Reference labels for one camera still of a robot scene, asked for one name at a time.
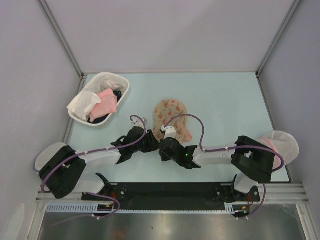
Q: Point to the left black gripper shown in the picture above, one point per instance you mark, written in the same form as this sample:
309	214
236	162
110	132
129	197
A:
152	143

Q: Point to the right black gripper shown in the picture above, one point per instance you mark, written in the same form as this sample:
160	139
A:
163	157

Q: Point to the floral mesh laundry bag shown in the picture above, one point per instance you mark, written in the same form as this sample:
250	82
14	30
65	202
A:
166	110

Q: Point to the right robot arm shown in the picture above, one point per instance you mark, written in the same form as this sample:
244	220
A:
254	160

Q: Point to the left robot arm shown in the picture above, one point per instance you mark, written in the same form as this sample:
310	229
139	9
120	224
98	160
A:
64	170

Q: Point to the white mesh bag blue trim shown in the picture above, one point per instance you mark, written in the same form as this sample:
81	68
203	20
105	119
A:
47	155

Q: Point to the white mesh bag pink trim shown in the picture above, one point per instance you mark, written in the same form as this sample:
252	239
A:
284	144

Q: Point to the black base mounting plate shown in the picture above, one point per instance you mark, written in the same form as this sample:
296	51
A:
176	196

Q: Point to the pink cloth in basket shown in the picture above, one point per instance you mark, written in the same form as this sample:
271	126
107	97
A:
105	105

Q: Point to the dark garment in basket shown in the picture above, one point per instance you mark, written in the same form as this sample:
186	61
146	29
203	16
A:
117	94

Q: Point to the pale garment in basket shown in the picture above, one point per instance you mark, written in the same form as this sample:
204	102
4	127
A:
110	84

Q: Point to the white cloth in basket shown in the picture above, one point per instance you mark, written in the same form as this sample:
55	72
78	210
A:
83	104

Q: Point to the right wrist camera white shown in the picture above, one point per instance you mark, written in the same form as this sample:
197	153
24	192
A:
168	131

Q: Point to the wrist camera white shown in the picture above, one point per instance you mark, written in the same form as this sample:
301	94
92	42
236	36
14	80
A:
138	122
168	131

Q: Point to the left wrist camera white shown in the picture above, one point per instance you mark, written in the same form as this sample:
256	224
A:
138	122

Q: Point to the aluminium rail frame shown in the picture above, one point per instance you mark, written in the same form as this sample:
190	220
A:
270	194

